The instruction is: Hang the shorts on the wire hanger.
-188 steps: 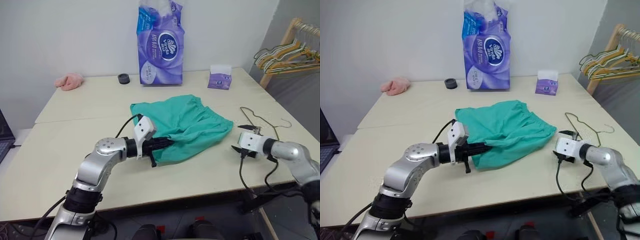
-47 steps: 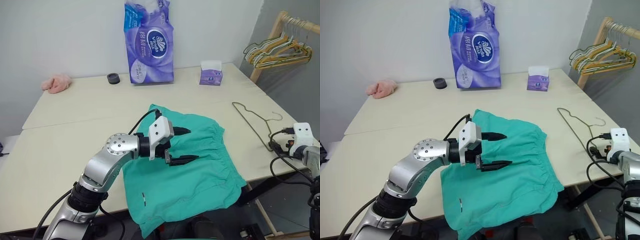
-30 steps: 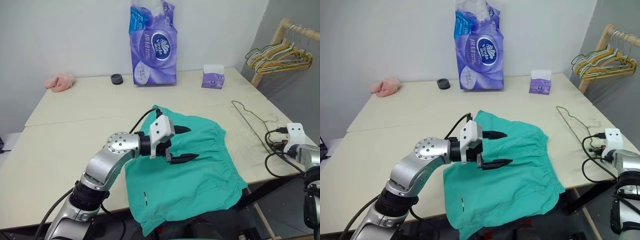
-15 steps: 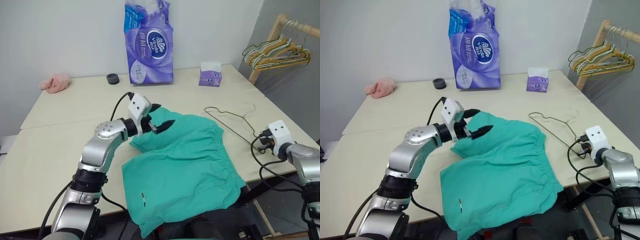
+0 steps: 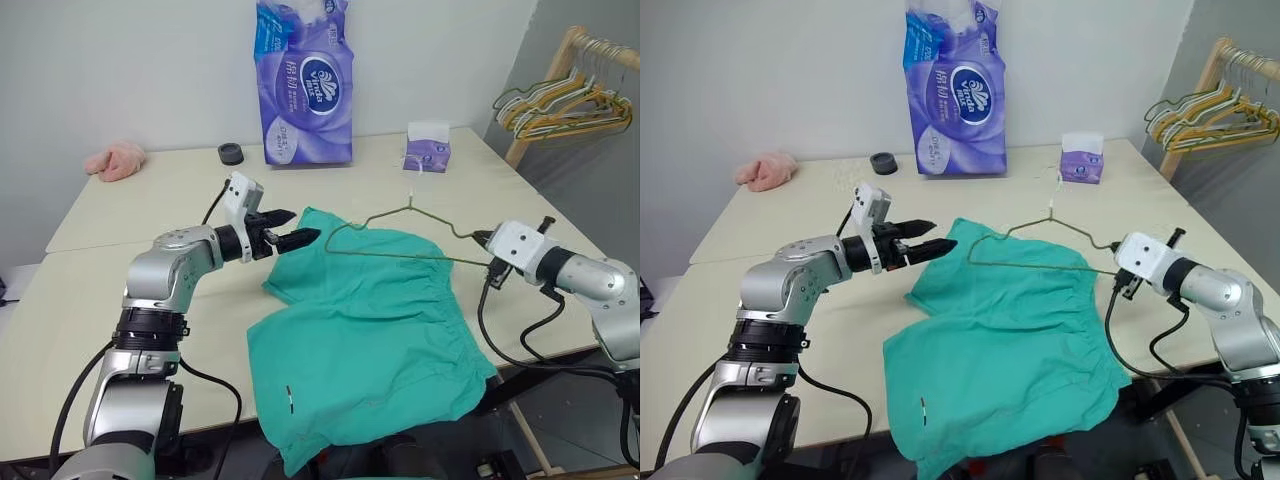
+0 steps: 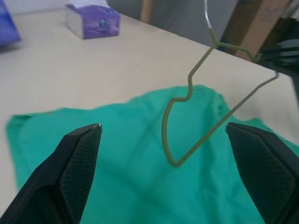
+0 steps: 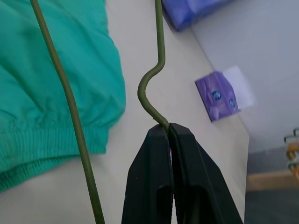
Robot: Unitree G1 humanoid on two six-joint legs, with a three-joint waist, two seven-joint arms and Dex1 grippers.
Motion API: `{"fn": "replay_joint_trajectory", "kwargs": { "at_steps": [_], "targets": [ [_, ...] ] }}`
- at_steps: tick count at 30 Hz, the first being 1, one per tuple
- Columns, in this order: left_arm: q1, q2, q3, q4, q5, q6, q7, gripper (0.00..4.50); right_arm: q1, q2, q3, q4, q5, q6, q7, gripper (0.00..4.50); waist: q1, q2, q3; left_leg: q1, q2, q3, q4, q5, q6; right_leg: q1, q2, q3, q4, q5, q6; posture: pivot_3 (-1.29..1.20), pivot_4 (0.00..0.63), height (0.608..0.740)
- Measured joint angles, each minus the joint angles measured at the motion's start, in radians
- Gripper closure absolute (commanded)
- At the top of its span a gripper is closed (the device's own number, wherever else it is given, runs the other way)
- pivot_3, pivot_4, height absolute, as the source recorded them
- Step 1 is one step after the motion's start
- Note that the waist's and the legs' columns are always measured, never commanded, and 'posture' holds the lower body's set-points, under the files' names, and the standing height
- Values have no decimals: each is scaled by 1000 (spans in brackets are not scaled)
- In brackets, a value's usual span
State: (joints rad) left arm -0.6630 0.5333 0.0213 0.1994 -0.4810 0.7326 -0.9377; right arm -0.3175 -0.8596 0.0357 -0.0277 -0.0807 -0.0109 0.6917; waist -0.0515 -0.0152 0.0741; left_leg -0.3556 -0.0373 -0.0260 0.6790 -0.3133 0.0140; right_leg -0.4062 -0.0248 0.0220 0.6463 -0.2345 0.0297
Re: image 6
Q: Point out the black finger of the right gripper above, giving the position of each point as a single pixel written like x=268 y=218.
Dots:
x=287 y=47
x=289 y=61

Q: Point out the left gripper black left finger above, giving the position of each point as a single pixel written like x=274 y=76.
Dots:
x=70 y=168

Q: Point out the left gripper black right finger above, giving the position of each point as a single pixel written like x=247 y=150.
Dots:
x=264 y=168

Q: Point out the green shorts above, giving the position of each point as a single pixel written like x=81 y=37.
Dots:
x=130 y=140

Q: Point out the brown cardboard box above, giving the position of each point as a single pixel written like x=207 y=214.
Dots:
x=257 y=18

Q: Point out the wooden clothes rack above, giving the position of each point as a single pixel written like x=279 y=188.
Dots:
x=146 y=10

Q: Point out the small purple tissue box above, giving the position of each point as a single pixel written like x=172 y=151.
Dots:
x=98 y=22

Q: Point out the large purple tissue pack bag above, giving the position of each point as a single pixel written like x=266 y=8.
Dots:
x=8 y=23

